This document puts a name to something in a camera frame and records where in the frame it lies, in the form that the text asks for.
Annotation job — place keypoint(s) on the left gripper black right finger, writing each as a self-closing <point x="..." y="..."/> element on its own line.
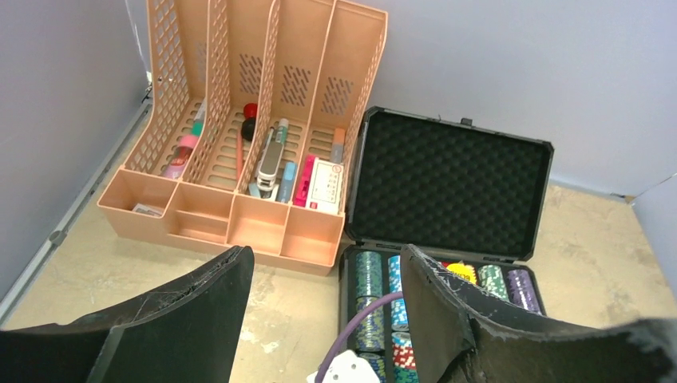
<point x="461" y="333"/>

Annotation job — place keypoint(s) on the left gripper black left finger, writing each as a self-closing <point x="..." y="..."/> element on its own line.
<point x="186" y="330"/>

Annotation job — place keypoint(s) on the yellow big blind button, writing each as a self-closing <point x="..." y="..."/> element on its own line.
<point x="465" y="271"/>

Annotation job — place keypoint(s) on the red white chip stack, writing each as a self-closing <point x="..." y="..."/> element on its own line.
<point x="403" y="351"/>

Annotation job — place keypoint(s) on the light blue chip stack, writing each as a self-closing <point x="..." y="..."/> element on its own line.
<point x="398" y="314"/>

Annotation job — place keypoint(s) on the green white chip stack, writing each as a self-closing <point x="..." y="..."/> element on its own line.
<point x="491" y="279"/>

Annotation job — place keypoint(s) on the purple chip stack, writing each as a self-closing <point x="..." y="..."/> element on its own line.
<point x="522" y="291"/>

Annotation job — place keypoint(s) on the yellow blue chip stack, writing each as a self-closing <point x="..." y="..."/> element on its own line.
<point x="370" y="333"/>

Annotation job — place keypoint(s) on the black poker chip case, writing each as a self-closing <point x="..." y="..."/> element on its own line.
<point x="463" y="194"/>

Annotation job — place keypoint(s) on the silver stapler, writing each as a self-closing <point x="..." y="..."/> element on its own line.
<point x="268" y="168"/>

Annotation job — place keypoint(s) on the blue highlighter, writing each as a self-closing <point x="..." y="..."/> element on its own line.
<point x="286" y="183"/>

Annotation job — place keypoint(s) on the pink red bottle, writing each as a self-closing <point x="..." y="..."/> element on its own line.
<point x="186" y="146"/>

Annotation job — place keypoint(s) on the pink highlighter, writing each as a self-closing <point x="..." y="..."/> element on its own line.
<point x="302" y="190"/>

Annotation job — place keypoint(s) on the white red small box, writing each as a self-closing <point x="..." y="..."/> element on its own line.
<point x="325" y="187"/>

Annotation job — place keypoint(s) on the green white glue stick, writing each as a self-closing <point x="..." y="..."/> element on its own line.
<point x="281" y="131"/>

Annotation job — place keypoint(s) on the orange grey marker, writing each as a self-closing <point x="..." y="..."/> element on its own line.
<point x="337" y="146"/>

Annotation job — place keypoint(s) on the peach plastic desk organizer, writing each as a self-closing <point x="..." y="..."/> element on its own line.
<point x="311" y="62"/>

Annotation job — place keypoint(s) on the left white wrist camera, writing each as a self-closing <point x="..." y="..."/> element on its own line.
<point x="348" y="367"/>

